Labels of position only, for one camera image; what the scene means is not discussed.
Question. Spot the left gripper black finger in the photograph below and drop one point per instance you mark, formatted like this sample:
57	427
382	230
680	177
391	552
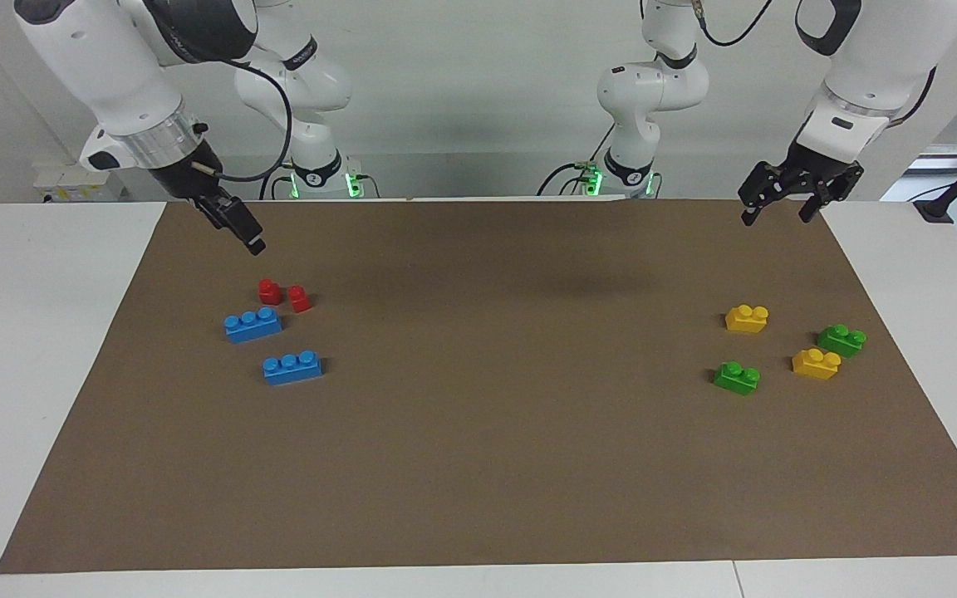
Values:
754	195
827	198

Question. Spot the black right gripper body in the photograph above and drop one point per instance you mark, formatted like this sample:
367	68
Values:
186	176

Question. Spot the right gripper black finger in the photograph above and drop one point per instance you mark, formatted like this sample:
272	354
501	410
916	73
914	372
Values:
244	228
209	213

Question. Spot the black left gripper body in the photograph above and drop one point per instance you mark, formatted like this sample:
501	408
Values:
811	166

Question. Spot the blue three-stud toy brick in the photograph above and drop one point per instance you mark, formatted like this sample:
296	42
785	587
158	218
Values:
292	370
252	326

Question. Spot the green two-stud toy brick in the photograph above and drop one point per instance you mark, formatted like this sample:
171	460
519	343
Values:
736	379
841	341

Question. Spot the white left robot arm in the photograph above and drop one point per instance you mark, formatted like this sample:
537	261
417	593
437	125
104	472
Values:
885	50

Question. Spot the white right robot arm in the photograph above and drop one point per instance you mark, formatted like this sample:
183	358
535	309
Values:
96	58

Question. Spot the small red toy brick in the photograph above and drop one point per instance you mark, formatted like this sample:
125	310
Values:
300	299
269	292

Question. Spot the white and yellow box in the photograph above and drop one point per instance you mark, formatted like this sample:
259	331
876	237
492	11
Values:
71	184

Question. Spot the yellow two-stud toy brick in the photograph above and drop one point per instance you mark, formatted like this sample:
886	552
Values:
816	365
747	320

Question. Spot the brown table mat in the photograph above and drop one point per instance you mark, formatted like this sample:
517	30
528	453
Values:
487	432

